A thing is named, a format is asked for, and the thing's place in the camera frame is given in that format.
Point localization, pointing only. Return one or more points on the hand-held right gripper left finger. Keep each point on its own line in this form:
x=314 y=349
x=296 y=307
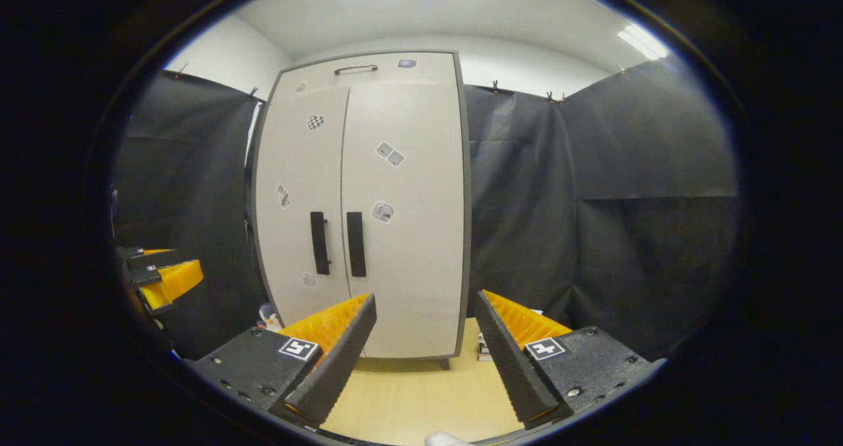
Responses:
x=342 y=360

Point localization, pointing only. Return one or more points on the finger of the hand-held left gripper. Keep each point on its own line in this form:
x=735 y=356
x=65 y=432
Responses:
x=171 y=281
x=151 y=258

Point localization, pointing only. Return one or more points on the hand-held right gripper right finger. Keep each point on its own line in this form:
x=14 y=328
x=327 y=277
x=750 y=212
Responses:
x=510 y=367

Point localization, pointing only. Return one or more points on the white shoe cabinet door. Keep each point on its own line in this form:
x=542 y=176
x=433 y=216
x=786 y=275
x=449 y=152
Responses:
x=296 y=235
x=421 y=268

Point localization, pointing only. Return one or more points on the white shoe cabinet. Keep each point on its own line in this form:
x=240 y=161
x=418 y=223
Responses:
x=467 y=235

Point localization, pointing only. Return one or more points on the person's white shoe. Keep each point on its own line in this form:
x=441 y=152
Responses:
x=448 y=440

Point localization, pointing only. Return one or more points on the white cabinet drawer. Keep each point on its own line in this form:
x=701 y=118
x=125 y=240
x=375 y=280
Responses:
x=421 y=77

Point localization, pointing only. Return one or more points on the small white figurine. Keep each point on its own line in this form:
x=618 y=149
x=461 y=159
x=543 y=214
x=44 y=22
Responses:
x=268 y=315

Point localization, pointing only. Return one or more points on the black backdrop cloth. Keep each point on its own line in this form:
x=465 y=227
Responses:
x=191 y=169
x=625 y=235

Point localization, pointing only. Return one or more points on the ceiling light panel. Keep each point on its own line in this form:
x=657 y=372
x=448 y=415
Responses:
x=642 y=41

